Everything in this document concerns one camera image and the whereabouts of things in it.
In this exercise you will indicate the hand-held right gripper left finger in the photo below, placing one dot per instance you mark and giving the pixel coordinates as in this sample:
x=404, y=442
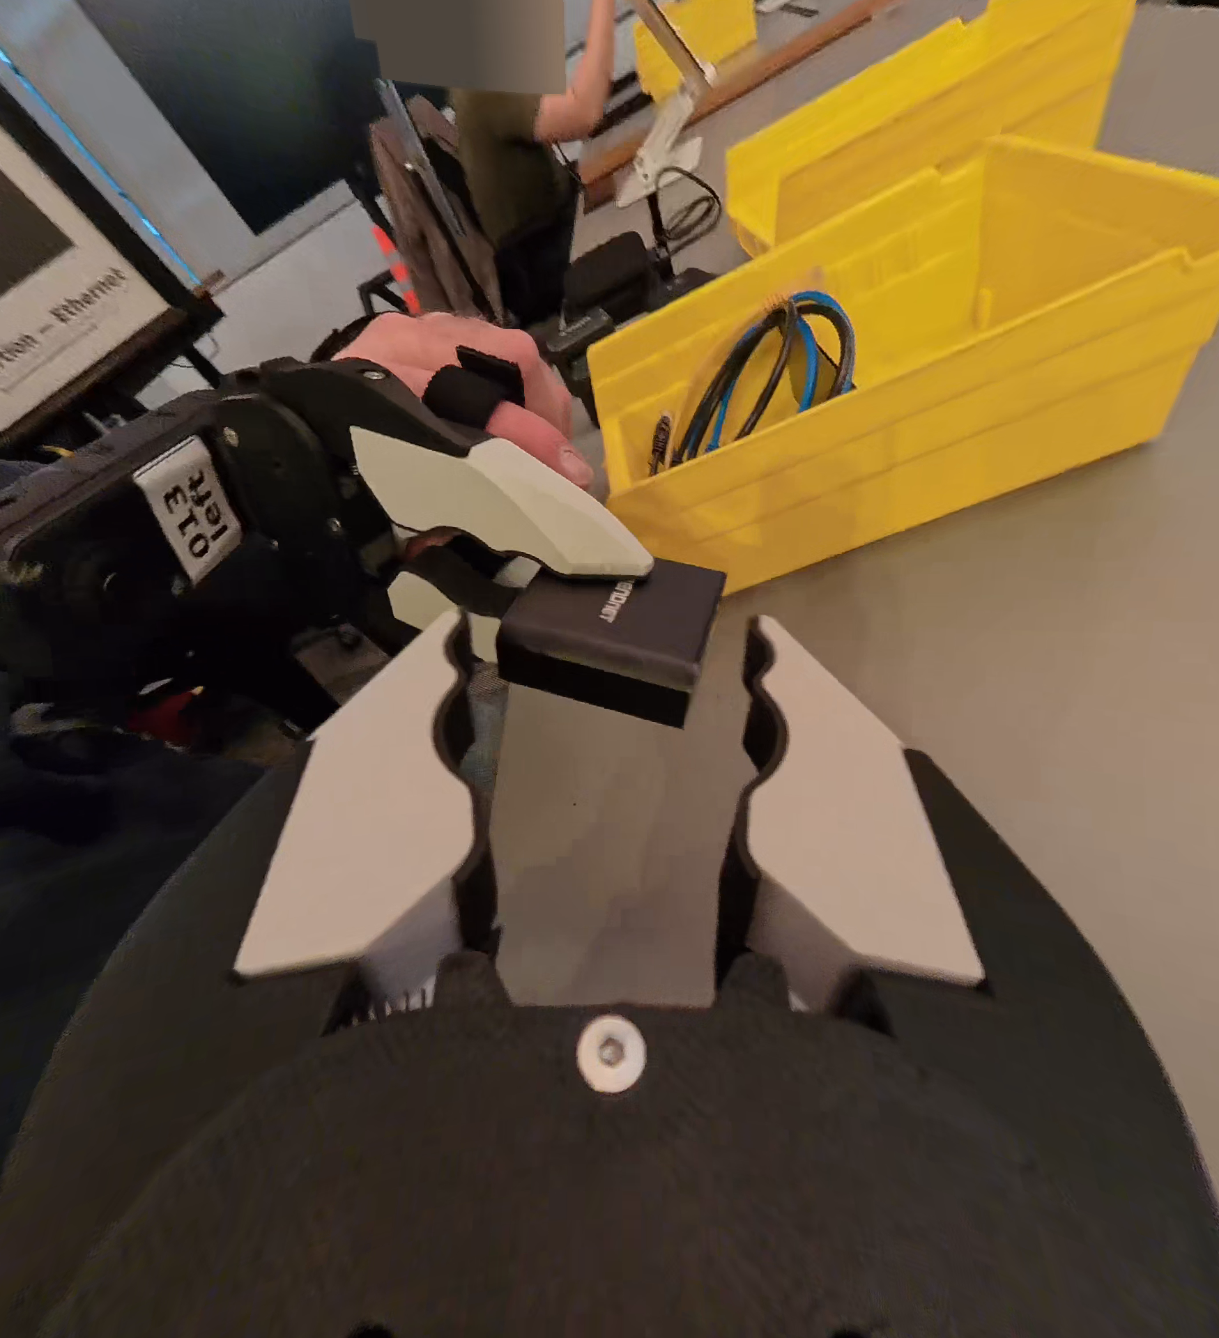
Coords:
x=358, y=835

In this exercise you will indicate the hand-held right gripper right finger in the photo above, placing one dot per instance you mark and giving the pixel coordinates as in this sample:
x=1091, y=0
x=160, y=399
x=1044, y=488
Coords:
x=849, y=835

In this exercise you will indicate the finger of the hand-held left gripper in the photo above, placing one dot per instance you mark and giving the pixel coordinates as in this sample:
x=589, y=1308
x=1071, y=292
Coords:
x=415, y=601
x=504, y=497

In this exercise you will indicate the black network switch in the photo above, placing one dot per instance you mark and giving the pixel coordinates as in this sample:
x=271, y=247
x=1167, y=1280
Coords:
x=609, y=627

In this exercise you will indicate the yellow plastic bin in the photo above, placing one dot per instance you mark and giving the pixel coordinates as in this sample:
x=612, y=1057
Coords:
x=723, y=27
x=880, y=157
x=880, y=491

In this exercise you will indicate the person's left hand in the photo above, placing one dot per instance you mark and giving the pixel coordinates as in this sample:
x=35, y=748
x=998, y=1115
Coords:
x=410, y=345

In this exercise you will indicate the black equipment box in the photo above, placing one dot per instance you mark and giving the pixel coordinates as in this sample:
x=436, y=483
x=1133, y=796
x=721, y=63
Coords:
x=609, y=271

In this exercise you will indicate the dark wooden chair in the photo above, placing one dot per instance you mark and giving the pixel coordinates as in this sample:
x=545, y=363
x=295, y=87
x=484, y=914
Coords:
x=431, y=219

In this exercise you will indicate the framed task sign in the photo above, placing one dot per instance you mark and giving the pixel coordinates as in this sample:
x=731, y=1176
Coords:
x=33, y=282

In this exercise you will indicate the wooden table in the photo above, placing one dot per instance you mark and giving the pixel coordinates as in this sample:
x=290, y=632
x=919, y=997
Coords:
x=776, y=57

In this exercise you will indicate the white metal bracket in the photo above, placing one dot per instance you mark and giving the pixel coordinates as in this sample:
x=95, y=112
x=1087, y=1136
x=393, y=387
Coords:
x=671, y=125

